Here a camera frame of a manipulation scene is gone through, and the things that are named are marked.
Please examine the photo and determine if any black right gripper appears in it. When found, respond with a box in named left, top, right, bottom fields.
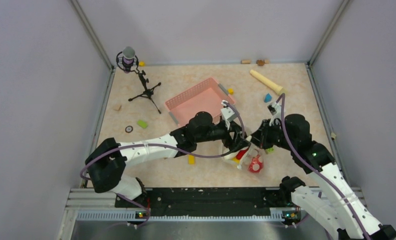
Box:
left=247, top=118, right=296, bottom=151

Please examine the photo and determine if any blue toy block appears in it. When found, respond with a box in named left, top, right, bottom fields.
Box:
left=264, top=93, right=272, bottom=103

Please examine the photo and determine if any small round token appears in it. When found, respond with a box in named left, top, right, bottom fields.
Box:
left=125, top=125, right=134, bottom=134

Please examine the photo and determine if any green rectangular block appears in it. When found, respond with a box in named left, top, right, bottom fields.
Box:
left=137, top=119, right=148, bottom=129

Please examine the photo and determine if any red chili pepper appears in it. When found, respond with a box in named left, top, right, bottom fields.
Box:
left=235, top=148, right=249, bottom=161

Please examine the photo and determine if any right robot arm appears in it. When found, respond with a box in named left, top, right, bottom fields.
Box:
left=250, top=114, right=396, bottom=240

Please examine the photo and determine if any beige wooden rolling pin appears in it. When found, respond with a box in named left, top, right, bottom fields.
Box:
left=249, top=69, right=286, bottom=96

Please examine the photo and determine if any brown piece at back wall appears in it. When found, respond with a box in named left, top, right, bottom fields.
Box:
left=256, top=59, right=270, bottom=66

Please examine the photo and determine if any cork at back wall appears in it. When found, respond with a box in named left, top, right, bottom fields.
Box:
left=241, top=59, right=252, bottom=65

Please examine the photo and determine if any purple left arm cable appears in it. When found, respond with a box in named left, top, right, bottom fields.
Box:
left=80, top=101, right=246, bottom=229

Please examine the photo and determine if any microphone on black tripod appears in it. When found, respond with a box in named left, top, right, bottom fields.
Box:
left=116, top=46, right=162, bottom=114

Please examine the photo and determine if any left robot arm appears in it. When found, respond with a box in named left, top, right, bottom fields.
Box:
left=82, top=111, right=250, bottom=207

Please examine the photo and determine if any green toy brick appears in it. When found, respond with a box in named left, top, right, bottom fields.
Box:
left=264, top=147, right=274, bottom=154

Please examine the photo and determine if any white radish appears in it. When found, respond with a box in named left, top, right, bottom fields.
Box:
left=222, top=151, right=239, bottom=161

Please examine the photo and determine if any red apple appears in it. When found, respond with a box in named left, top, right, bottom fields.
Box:
left=248, top=155, right=264, bottom=173

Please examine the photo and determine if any clear dotted zip top bag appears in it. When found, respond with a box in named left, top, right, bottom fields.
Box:
left=221, top=143, right=264, bottom=173

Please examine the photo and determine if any yellow toy block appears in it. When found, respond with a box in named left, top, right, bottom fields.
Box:
left=188, top=155, right=195, bottom=165

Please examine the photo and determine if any yellow mango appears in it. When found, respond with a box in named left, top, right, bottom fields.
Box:
left=232, top=157, right=240, bottom=164

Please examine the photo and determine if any light wooden block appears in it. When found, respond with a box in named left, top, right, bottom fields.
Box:
left=113, top=104, right=122, bottom=112

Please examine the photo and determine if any pink plastic basket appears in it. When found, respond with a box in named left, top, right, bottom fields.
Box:
left=165, top=77, right=236, bottom=127

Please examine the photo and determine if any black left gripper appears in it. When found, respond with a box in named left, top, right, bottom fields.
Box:
left=196, top=119, right=251, bottom=152

